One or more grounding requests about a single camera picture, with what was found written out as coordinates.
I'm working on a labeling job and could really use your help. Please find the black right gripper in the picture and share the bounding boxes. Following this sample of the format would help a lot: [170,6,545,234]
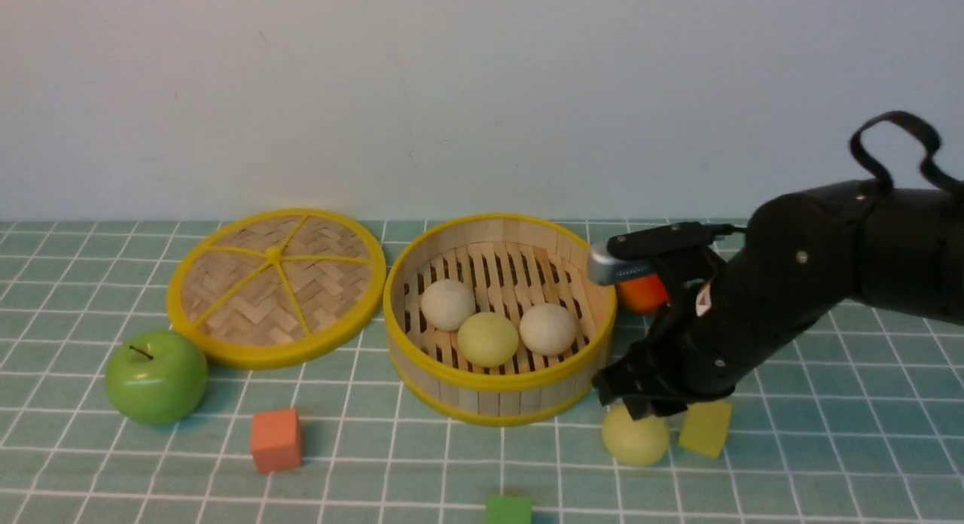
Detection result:
[592,250,822,421]

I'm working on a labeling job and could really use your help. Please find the yellow-green bun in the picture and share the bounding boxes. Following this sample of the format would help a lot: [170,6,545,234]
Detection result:
[456,312,520,367]
[600,404,670,467]

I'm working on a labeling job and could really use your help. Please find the white bun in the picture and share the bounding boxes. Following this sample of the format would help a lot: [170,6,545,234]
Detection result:
[420,279,477,332]
[519,303,578,356]

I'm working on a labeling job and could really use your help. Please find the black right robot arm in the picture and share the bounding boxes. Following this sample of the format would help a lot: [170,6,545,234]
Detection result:
[587,110,963,420]

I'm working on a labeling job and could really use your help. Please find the yellow bamboo steamer tray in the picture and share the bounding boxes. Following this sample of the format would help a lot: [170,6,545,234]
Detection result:
[383,213,618,427]

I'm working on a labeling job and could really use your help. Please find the yellow bamboo steamer lid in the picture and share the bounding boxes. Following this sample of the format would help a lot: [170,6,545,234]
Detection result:
[166,209,388,370]

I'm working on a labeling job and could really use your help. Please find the yellow cube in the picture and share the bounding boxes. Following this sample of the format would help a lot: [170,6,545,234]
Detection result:
[678,401,733,459]

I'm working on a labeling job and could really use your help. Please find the red orange tomato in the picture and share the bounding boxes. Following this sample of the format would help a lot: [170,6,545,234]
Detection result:
[615,274,669,315]

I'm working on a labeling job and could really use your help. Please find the green cube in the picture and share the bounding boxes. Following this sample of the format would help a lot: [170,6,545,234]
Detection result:
[485,495,533,524]

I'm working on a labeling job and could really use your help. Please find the orange cube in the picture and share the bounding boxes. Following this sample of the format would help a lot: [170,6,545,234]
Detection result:
[250,407,303,474]

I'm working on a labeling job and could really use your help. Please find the green apple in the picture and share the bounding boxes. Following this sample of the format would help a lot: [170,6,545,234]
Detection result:
[104,330,208,427]

